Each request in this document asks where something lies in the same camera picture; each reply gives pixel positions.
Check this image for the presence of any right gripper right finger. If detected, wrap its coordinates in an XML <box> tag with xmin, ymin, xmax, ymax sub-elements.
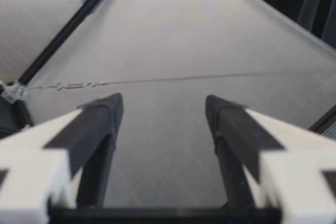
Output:
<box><xmin>205</xmin><ymin>94</ymin><xmax>336</xmax><ymax>224</ymax></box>

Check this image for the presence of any black frame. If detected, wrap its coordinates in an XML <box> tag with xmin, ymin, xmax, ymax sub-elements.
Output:
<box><xmin>0</xmin><ymin>0</ymin><xmax>336</xmax><ymax>138</ymax></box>

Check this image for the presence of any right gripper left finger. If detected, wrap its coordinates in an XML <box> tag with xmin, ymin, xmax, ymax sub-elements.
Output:
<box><xmin>0</xmin><ymin>92</ymin><xmax>124</xmax><ymax>224</ymax></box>

